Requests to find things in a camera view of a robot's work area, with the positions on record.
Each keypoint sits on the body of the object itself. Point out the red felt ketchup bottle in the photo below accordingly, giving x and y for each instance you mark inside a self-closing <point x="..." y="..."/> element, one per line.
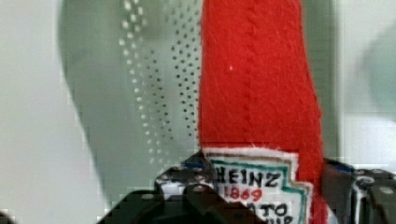
<point x="259" y="119"/>

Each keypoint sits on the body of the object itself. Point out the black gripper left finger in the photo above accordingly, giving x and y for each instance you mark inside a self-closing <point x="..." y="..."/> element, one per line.
<point x="185" y="194"/>

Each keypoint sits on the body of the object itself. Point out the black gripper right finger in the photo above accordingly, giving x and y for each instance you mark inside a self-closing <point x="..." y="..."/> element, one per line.
<point x="359" y="196"/>

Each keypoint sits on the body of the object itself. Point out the green oval strainer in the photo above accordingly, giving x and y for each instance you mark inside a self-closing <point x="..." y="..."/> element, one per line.
<point x="133" y="69"/>

